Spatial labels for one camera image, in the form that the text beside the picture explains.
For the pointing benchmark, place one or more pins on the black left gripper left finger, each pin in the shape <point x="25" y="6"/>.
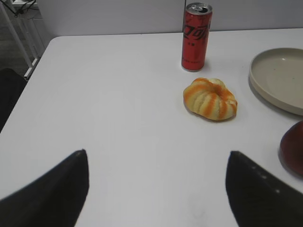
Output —
<point x="53" y="200"/>

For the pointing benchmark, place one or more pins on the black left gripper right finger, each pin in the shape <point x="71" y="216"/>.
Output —
<point x="259" y="199"/>

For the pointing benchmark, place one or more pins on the orange striped croissant bread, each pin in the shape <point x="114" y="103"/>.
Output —
<point x="211" y="99"/>

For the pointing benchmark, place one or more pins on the beige ceramic plate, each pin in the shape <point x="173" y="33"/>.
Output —
<point x="277" y="76"/>

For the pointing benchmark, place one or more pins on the red apple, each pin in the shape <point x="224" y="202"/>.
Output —
<point x="291" y="149"/>

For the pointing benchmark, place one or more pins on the black chair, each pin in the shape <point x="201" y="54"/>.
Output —
<point x="11" y="88"/>

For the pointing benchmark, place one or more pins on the red cola can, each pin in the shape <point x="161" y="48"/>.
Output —
<point x="196" y="27"/>

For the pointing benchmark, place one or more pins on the white metal rack frame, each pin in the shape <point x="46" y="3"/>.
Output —
<point x="23" y="37"/>

